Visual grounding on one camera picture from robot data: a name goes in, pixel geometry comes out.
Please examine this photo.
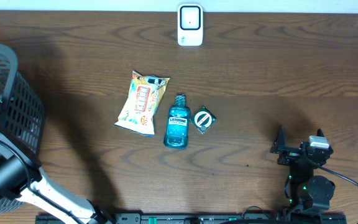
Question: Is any teal mouthwash bottle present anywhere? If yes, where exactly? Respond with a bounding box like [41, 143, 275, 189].
[163, 94, 190, 149]

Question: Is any yellow snack bag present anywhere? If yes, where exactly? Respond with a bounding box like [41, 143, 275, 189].
[114, 70, 170, 136]

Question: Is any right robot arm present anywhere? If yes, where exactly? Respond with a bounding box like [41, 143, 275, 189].
[270, 126, 336, 223]

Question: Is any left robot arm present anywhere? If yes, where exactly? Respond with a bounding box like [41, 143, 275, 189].
[0, 126, 114, 223]

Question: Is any white barcode scanner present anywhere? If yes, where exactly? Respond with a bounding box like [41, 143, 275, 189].
[177, 4, 204, 47]

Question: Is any grey plastic mesh basket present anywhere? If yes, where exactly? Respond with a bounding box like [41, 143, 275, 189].
[0, 44, 45, 213]

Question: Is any black right camera cable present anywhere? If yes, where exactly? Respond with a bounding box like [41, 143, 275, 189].
[303, 149, 358, 224]

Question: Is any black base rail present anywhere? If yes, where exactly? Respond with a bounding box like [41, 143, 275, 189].
[35, 212, 347, 224]

